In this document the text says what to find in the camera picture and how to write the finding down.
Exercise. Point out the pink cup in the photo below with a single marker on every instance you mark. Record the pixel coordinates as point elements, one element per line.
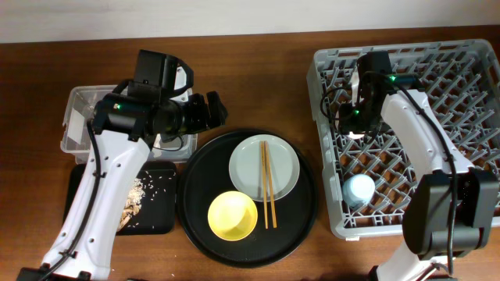
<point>354,136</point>

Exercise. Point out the blue cup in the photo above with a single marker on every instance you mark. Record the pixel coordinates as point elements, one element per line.
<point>358,190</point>

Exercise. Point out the wooden chopstick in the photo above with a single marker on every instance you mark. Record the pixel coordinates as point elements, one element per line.
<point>264,188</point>
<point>270,182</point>

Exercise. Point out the white round plate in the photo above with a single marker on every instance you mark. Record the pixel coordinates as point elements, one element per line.
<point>245,166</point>

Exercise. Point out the food scraps with rice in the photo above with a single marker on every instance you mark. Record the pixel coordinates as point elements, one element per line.
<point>134,199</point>

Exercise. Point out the yellow bowl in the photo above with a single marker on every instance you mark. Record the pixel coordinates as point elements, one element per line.
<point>232,216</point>

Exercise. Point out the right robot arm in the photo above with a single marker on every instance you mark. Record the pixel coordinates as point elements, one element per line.
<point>451,211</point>

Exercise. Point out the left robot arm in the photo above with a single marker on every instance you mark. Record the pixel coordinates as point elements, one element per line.
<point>122,131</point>

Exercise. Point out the clear plastic waste bin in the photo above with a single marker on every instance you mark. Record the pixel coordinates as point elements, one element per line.
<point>80,107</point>

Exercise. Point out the grey dishwasher rack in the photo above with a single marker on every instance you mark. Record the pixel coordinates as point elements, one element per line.
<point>461,79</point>

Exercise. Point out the white label on bin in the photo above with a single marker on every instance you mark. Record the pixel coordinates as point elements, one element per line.
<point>76,126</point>

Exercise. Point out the black rectangular tray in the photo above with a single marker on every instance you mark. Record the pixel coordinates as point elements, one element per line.
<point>160,203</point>

